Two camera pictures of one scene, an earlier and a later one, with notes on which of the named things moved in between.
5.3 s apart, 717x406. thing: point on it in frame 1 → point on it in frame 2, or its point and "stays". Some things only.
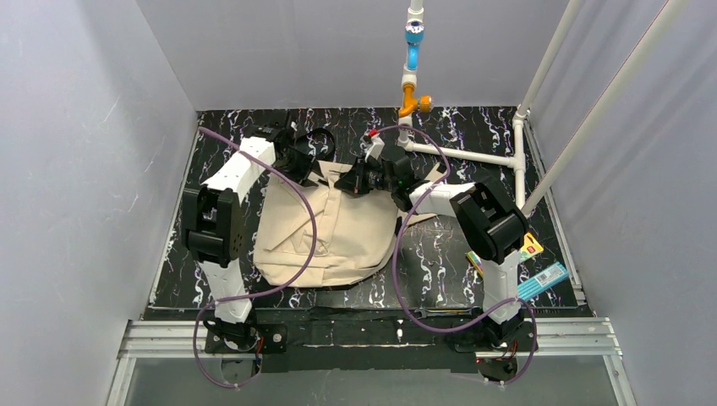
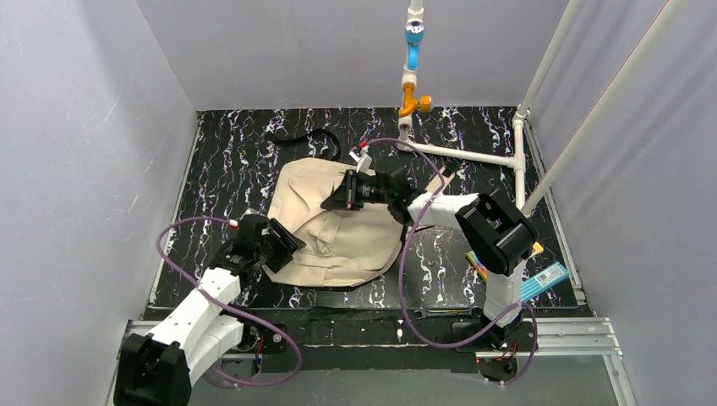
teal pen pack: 542,281 stays
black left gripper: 309,165 → 278,241
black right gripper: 358,182 → 352,189
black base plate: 353,339 stays
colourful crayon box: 530,248 stays
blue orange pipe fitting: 413,33 stays
